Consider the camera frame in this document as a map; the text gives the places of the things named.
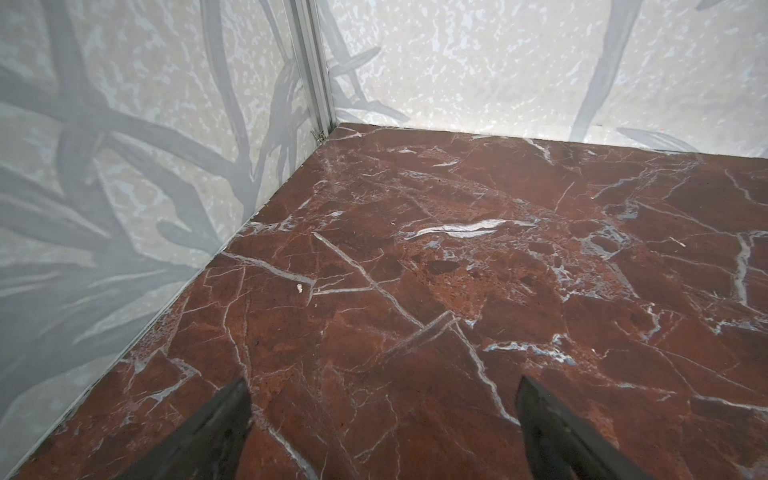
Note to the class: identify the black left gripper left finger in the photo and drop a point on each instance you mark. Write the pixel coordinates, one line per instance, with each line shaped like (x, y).
(208, 445)

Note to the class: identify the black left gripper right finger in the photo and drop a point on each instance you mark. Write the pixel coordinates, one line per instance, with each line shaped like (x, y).
(561, 445)

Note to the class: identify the aluminium frame corner post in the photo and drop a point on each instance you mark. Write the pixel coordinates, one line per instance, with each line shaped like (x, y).
(309, 50)

